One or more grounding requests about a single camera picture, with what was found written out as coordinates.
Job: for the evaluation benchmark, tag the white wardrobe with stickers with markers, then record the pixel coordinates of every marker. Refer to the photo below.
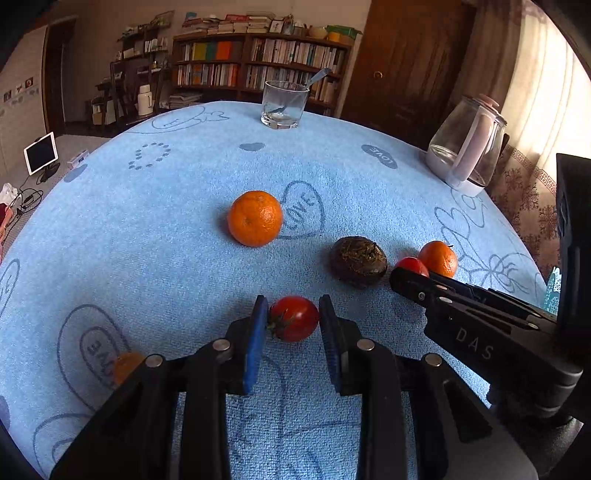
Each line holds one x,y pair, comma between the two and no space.
21,101

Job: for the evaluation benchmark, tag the small orange mandarin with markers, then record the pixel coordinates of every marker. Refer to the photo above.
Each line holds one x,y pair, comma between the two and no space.
439,257

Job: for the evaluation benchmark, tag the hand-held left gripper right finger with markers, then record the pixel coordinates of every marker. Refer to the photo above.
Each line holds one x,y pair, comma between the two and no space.
331,346

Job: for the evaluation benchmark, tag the white tablet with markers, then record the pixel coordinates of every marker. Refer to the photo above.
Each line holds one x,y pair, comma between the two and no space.
41,153

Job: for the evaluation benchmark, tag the white thermos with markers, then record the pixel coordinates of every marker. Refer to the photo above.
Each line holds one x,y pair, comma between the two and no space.
145,100

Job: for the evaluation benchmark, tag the small yellow-orange fruit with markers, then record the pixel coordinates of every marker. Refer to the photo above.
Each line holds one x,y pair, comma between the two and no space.
127,367

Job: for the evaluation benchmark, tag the clear drinking glass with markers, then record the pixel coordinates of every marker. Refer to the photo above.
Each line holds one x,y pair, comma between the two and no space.
284,108

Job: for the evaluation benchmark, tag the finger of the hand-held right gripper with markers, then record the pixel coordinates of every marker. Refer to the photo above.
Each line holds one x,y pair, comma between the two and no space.
415,288
489,293

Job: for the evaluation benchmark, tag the small white box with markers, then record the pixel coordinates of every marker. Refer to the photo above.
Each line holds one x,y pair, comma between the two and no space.
77,159

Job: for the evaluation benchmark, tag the dimpled orange mandarin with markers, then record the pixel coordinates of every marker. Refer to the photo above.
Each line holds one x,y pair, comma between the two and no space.
255,218

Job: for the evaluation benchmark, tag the teal lace plastic basket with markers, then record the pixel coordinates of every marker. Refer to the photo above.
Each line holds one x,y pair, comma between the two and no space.
553,288

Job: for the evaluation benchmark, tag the red tomato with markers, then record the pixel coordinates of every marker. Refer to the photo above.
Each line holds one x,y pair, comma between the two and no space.
295,319
412,265

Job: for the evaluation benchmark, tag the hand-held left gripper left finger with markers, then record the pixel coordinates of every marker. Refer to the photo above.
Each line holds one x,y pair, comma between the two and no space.
256,346

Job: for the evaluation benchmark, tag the dark brown water chestnut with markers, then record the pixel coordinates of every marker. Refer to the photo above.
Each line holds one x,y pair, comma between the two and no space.
360,262

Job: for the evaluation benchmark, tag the dark wooden shelving rack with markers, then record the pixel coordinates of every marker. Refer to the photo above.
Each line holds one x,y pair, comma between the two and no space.
134,60

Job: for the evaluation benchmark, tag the brown wooden door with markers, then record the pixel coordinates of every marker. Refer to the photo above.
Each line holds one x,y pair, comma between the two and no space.
406,69

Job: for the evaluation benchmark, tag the patterned curtain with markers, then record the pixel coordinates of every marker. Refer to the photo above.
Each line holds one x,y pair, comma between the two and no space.
524,203

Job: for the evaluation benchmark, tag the pile of loose books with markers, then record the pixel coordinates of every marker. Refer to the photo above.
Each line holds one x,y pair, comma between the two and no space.
240,24

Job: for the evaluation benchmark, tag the white cloth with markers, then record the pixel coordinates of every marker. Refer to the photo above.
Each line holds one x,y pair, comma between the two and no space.
8,193

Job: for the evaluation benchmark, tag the wooden bookshelf with books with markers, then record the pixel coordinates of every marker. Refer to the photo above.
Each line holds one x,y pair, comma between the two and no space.
258,64

